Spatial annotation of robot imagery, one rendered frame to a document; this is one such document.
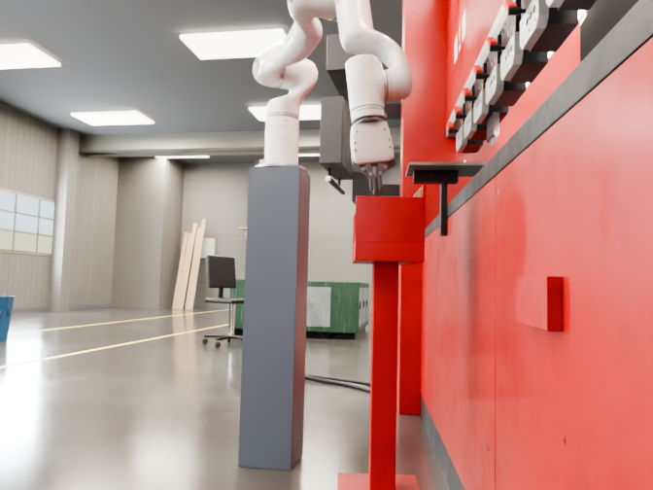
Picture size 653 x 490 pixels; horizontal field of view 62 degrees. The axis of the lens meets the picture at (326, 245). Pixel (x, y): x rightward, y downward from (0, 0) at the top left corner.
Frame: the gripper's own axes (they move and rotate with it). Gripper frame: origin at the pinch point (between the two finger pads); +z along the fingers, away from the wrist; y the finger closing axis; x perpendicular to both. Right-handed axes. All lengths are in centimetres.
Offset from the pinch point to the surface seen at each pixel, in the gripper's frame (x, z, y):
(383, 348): -3.4, 39.0, 2.3
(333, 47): -151, -109, -6
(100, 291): -1067, -54, 479
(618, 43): 77, 4, -16
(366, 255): 4.2, 17.0, 4.5
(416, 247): 4.7, 16.4, -7.0
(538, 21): 17.2, -28.8, -37.1
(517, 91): -23, -28, -47
